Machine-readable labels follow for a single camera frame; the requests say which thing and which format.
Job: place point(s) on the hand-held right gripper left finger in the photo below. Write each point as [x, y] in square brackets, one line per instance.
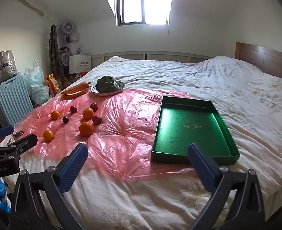
[75, 166]

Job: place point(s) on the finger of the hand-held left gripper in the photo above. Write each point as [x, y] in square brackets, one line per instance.
[23, 143]
[3, 132]

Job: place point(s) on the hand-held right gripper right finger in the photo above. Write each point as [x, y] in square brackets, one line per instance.
[200, 166]

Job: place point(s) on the orange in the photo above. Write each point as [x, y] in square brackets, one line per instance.
[48, 135]
[55, 114]
[86, 128]
[88, 113]

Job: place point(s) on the green cardboard tray box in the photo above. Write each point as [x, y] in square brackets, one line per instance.
[174, 129]

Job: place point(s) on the dark red plum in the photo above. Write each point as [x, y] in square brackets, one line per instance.
[65, 119]

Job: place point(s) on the smartphone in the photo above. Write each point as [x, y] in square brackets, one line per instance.
[16, 136]

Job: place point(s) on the blue white soft object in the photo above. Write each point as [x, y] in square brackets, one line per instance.
[0, 191]

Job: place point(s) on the light blue suitcase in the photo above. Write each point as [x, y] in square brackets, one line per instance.
[14, 98]

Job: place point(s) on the clear blue plastic bag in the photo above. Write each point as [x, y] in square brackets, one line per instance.
[35, 75]
[40, 94]

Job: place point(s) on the red plastic sheet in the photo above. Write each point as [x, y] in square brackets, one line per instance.
[121, 129]

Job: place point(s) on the printed silver bag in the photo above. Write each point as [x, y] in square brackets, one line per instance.
[5, 64]

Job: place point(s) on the carrot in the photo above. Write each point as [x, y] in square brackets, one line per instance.
[76, 88]

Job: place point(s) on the white plate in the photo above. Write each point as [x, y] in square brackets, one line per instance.
[102, 94]

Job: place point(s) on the floral white bed quilt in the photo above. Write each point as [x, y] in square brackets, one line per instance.
[227, 88]

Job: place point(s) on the green leafy vegetable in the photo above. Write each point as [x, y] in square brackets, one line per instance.
[107, 84]

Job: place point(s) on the purple fan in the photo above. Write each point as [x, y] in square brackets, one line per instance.
[65, 58]
[67, 28]

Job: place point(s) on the plaid scarf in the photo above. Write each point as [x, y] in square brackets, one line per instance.
[53, 50]

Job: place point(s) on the white paper bag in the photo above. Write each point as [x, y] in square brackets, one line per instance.
[79, 64]

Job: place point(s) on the white plastic bags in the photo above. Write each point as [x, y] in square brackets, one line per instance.
[75, 43]

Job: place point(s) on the wooden headboard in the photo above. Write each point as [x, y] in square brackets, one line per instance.
[263, 57]

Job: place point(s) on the window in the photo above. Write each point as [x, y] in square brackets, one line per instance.
[131, 4]

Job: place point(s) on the white panelled rail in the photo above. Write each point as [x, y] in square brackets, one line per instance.
[155, 55]

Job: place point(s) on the beige wall strip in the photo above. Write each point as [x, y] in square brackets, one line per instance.
[25, 4]

